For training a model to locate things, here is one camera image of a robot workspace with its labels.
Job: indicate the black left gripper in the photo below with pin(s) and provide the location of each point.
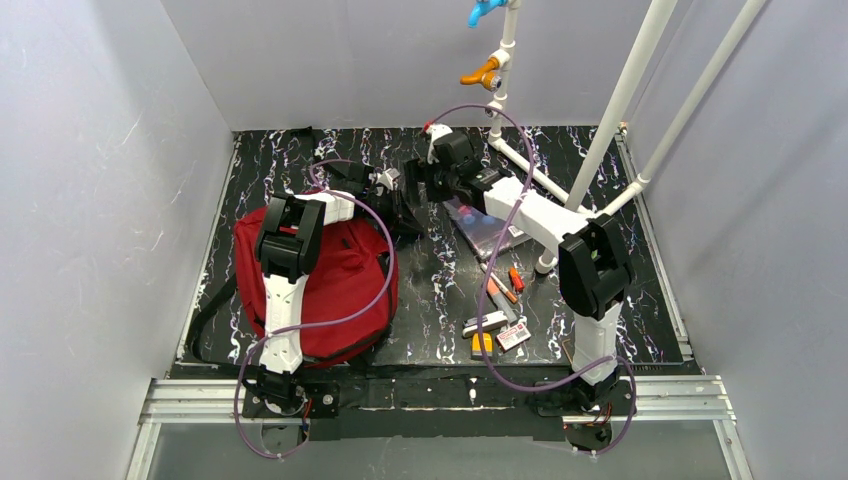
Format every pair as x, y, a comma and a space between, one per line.
403, 216

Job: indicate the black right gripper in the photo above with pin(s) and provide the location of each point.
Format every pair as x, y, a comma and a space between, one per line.
418, 176

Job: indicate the purple galaxy cover book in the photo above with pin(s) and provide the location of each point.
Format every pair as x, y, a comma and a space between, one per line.
481, 231

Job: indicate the red student backpack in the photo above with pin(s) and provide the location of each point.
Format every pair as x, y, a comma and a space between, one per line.
350, 271

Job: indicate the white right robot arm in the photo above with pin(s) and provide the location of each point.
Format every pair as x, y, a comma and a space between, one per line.
594, 267

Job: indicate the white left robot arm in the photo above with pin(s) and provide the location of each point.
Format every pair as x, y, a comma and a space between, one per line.
287, 249

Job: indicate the orange pipe valve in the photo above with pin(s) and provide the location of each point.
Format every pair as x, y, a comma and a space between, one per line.
486, 76

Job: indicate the small orange red marker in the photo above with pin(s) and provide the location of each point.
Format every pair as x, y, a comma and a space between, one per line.
516, 280

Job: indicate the thin orange tip pen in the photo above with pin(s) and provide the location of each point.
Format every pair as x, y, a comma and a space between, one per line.
507, 292

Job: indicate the blue pipe valve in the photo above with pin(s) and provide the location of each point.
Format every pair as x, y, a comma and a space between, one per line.
482, 8

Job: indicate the red white eraser box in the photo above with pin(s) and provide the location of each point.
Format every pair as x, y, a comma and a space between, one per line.
513, 336

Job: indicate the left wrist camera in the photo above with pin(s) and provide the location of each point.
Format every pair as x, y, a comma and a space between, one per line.
389, 180

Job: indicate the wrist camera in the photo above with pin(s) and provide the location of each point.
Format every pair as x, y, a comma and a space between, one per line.
434, 132
389, 180

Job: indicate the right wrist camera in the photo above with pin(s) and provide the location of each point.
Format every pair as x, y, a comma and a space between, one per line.
434, 132

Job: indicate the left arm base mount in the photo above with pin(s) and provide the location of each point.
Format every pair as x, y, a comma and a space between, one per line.
287, 396

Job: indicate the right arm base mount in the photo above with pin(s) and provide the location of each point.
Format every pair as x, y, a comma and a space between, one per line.
592, 409

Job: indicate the aluminium front rail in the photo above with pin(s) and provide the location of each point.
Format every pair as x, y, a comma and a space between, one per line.
659, 398

